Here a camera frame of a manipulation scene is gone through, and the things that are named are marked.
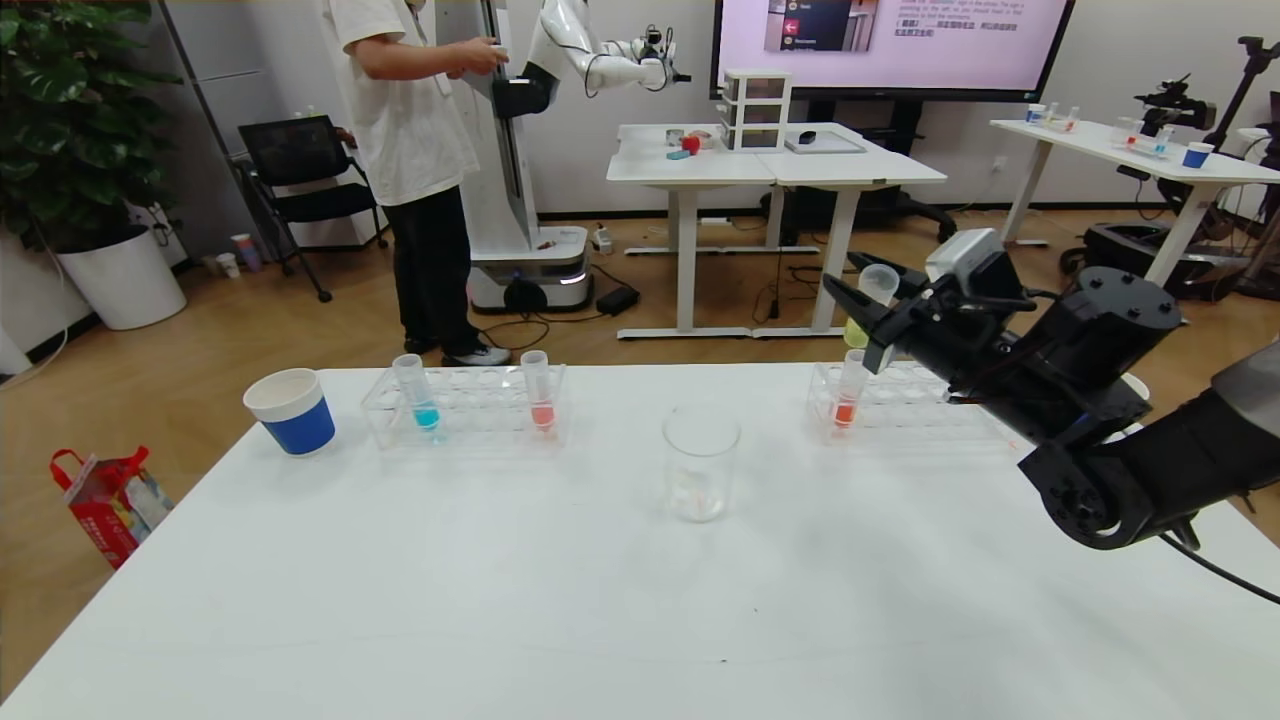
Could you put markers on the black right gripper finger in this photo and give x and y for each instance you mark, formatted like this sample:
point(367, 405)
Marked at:
point(880, 325)
point(915, 284)

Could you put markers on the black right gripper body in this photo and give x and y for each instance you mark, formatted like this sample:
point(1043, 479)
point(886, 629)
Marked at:
point(893, 331)

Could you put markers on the test tube with yellow liquid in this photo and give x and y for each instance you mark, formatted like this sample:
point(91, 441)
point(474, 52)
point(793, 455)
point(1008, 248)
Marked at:
point(882, 283)

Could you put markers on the test tube with red liquid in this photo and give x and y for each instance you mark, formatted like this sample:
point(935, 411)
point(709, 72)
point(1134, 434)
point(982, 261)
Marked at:
point(541, 409)
point(845, 409)

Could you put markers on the black wheeled robot base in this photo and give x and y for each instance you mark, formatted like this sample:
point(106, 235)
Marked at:
point(1120, 248)

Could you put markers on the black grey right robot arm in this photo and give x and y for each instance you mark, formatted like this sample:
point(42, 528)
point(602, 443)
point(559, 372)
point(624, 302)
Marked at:
point(1110, 330)

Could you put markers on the clear plastic test tube rack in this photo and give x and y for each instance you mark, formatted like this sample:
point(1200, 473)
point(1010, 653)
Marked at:
point(1140, 143)
point(900, 415)
point(480, 409)
point(1055, 123)

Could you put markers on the clear glass beaker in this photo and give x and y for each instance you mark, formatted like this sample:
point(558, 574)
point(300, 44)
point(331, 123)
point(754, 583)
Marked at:
point(700, 480)

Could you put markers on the test tube with blue liquid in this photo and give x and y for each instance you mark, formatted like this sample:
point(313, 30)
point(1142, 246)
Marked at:
point(425, 414)

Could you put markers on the black display stand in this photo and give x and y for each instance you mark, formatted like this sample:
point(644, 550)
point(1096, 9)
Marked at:
point(905, 210)

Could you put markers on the flat grey tray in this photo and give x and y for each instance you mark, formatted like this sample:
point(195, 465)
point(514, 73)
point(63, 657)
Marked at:
point(835, 146)

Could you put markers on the long white standing desk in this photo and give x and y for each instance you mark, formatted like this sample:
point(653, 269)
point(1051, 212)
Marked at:
point(1090, 138)

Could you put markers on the clear plastic drawer unit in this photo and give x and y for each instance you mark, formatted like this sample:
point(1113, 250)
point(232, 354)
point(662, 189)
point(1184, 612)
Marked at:
point(755, 113)

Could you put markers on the blue sleeved white paper cup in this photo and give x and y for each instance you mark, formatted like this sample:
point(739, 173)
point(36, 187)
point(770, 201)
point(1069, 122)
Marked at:
point(1197, 156)
point(1138, 387)
point(298, 424)

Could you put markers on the black power adapter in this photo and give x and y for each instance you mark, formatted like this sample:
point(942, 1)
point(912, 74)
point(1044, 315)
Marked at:
point(618, 301)

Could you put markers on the white humanoid robot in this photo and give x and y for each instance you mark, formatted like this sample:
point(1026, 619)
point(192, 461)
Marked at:
point(520, 200)

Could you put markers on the person in white shirt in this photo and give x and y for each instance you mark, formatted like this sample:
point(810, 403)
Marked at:
point(410, 120)

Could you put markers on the black office chair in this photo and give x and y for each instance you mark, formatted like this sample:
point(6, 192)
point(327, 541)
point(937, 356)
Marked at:
point(300, 150)

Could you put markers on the purple drink tumbler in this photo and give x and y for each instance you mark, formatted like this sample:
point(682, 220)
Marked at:
point(248, 254)

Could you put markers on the small white floor cup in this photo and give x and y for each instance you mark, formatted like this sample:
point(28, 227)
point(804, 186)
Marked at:
point(229, 267)

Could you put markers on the white plant pot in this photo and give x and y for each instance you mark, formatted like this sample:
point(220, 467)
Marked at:
point(125, 283)

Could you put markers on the red paper gift bag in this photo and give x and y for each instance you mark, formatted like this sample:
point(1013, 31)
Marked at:
point(115, 508)

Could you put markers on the large green leafy plant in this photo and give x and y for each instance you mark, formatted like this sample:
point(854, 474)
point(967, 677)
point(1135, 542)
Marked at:
point(70, 120)

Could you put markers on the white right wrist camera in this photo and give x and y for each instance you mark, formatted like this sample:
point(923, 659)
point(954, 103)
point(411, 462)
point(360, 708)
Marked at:
point(965, 262)

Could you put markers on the large wall display screen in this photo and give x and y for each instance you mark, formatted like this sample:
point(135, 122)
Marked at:
point(950, 60)

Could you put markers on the black camera tripod rig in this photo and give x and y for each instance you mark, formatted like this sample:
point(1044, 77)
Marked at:
point(1170, 103)

